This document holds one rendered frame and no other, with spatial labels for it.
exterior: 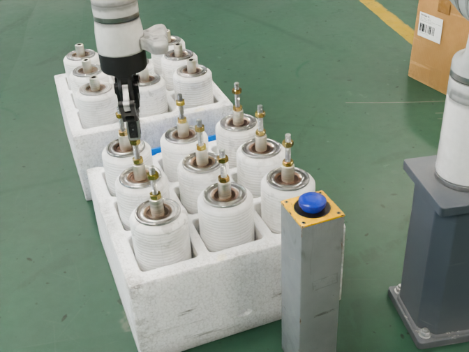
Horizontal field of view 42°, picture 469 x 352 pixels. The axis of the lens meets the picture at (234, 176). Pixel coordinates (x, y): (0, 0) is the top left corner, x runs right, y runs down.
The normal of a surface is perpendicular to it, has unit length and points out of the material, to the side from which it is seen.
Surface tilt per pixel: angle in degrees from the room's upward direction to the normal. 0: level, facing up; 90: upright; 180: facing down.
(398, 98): 0
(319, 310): 90
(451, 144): 90
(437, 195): 0
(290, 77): 0
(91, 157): 90
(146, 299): 90
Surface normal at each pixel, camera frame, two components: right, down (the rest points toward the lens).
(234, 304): 0.36, 0.48
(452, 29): -0.90, 0.26
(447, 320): 0.16, 0.52
